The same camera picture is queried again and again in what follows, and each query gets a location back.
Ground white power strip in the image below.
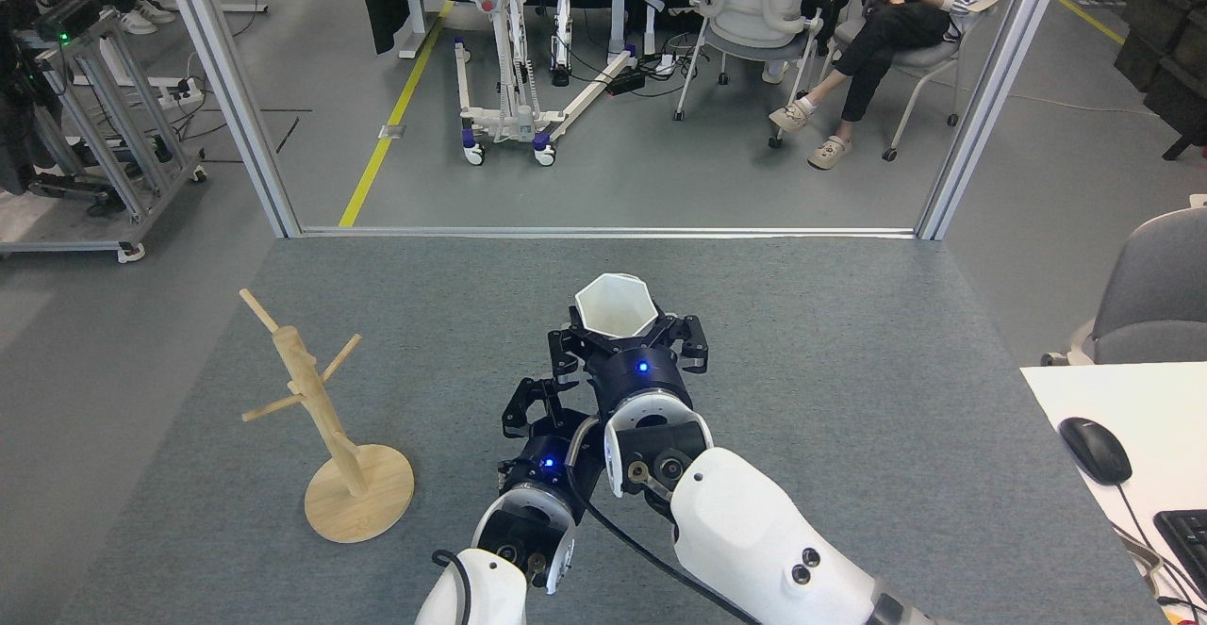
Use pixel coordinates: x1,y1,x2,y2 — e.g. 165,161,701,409
141,78,205,104

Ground wooden cup rack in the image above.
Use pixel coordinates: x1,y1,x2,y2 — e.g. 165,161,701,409
239,288,416,545

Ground grey chair with metal legs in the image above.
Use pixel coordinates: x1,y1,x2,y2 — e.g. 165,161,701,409
828,0,1000,164

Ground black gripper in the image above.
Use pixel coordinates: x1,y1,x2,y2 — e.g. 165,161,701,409
500,377,587,505
549,304,710,411

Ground black computer mouse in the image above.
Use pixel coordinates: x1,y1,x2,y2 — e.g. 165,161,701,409
1058,417,1133,486

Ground aluminium frame cart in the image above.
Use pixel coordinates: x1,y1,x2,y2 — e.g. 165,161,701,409
0,3,208,264

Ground white desk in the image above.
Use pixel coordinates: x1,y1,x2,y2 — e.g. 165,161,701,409
1019,362,1207,625

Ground white office chair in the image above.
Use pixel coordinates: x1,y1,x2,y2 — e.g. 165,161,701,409
672,0,826,150

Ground black keyboard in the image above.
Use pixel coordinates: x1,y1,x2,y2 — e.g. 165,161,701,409
1153,509,1207,598

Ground black mouse cable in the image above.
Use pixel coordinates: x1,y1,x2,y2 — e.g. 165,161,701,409
1113,482,1207,607

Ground white stand on wheels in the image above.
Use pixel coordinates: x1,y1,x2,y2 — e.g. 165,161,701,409
432,0,637,169

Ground silver frame post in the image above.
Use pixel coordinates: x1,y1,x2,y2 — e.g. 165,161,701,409
915,0,1076,241
153,0,303,239

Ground seated person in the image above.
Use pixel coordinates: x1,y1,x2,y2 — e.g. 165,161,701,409
767,0,1008,172

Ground grey padded chair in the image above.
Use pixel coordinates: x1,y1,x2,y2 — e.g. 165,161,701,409
1041,207,1207,368

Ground white faceted cup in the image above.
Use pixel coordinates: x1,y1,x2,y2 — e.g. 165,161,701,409
574,272,658,341

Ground black stacked crates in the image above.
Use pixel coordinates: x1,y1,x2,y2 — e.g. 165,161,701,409
1113,0,1207,162

